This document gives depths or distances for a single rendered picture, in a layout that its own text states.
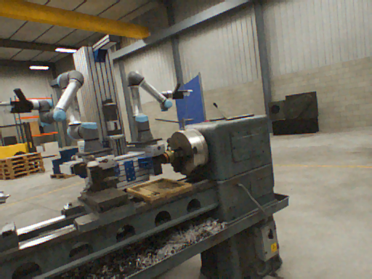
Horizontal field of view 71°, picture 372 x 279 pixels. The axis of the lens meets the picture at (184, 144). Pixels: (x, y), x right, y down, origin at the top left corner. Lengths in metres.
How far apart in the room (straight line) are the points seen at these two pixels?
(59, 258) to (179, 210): 0.70
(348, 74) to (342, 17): 2.02
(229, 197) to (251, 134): 0.49
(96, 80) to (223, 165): 1.33
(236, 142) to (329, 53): 10.04
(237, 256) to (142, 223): 0.83
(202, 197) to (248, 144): 0.53
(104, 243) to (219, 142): 0.92
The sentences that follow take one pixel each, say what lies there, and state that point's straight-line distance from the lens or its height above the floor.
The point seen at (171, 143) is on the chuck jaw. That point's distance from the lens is 1.83.
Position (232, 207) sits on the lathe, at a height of 0.66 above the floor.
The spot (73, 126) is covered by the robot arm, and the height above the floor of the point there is 1.38.
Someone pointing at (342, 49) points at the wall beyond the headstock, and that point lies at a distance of 11.69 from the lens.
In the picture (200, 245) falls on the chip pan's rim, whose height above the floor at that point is 0.57.
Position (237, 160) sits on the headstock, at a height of 0.97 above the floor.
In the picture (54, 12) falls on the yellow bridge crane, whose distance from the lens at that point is 13.44.
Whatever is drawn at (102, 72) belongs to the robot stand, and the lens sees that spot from 2.49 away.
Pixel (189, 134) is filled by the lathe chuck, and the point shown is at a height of 1.21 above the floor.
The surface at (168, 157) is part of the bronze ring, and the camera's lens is 1.73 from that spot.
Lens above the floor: 1.34
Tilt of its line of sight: 6 degrees down
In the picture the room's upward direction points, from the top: 8 degrees counter-clockwise
